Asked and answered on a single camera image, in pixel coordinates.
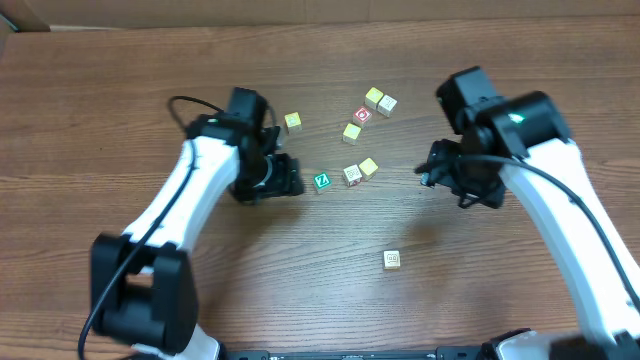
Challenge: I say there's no red letter block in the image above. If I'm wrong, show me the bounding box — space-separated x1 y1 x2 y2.
352 106 372 128

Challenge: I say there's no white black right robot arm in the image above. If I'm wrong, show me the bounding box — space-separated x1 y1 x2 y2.
415 67 639 359

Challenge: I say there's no white outline block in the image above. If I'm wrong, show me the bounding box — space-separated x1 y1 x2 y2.
383 250 401 270

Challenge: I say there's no white block top right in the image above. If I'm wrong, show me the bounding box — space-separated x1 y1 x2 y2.
377 94 397 118

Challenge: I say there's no white red-sided block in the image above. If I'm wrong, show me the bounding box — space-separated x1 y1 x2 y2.
343 164 363 187

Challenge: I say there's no yellow block top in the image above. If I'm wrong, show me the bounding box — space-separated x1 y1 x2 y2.
364 87 384 110

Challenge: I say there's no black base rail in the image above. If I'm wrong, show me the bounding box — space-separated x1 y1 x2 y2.
221 346 484 360

